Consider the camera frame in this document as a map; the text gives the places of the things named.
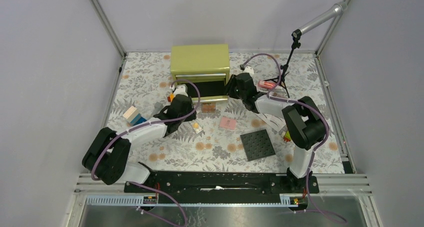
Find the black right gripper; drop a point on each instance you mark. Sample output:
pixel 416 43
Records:
pixel 233 82

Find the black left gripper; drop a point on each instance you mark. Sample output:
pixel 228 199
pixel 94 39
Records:
pixel 190 117

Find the pink square compact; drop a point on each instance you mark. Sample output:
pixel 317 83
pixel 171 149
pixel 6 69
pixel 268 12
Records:
pixel 227 123

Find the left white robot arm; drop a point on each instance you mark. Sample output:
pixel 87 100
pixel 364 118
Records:
pixel 107 156

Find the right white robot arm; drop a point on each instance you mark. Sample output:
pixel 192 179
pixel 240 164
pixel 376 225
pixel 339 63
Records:
pixel 306 125

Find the yellow toy car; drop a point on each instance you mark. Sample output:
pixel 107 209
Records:
pixel 170 97

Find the white cream tube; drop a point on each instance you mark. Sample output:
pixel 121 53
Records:
pixel 197 128

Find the pink lotion bottle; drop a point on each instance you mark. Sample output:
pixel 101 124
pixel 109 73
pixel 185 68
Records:
pixel 267 85

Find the green drawer cabinet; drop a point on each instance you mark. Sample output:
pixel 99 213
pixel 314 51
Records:
pixel 207 66

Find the blue toy brick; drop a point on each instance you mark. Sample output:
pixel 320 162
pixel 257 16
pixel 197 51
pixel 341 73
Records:
pixel 138 119

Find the beige toy brick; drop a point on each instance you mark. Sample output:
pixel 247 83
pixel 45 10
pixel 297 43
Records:
pixel 131 113

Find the white eyebrow stencil card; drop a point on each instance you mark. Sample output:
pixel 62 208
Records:
pixel 276 123

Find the black perforated square plate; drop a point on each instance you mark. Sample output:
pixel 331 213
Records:
pixel 257 145

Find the red yellow green toy blocks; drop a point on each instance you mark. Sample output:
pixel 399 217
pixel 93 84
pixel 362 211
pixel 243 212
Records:
pixel 286 136

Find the black tripod stand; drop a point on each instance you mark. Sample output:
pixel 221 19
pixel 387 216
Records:
pixel 280 80

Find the silver metal pole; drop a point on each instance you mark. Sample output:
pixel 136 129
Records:
pixel 336 10

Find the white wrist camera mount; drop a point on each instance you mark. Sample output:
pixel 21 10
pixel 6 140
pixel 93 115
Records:
pixel 247 69

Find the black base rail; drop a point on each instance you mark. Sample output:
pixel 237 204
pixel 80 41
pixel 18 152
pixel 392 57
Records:
pixel 229 187

